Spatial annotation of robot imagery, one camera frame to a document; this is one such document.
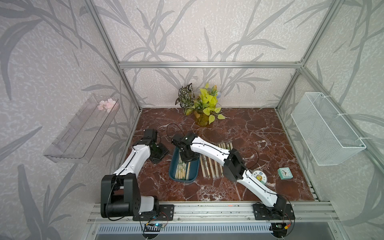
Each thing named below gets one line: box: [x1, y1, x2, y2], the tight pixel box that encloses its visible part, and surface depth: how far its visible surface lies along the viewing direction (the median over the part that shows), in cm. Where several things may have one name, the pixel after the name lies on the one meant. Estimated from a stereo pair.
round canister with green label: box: [252, 170, 267, 185], surface depth 79 cm
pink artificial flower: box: [97, 98, 119, 113], surface depth 78 cm
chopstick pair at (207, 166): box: [203, 154, 211, 179], surface depth 90 cm
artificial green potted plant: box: [175, 83, 226, 127], surface depth 96 cm
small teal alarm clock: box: [277, 167, 294, 180], surface depth 86 cm
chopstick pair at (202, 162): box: [200, 154, 206, 178], surface depth 91 cm
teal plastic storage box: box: [169, 146, 201, 182], surface depth 88 cm
